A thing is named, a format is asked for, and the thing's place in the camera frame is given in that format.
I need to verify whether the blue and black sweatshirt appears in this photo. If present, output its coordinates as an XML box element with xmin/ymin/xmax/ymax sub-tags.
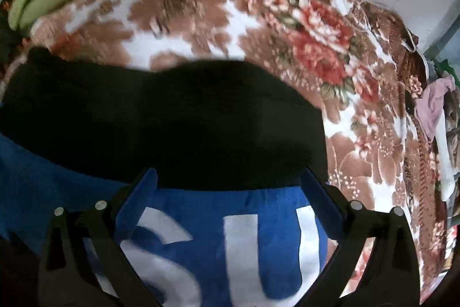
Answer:
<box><xmin>1</xmin><ymin>47</ymin><xmax>327</xmax><ymax>306</ymax></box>

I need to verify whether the pink cloth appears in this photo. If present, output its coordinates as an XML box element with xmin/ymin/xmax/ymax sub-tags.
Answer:
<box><xmin>415</xmin><ymin>73</ymin><xmax>456</xmax><ymax>143</ymax></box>

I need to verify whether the brown floral fleece blanket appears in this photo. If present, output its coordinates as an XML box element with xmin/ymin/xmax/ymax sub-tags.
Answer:
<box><xmin>1</xmin><ymin>0</ymin><xmax>459</xmax><ymax>306</ymax></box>

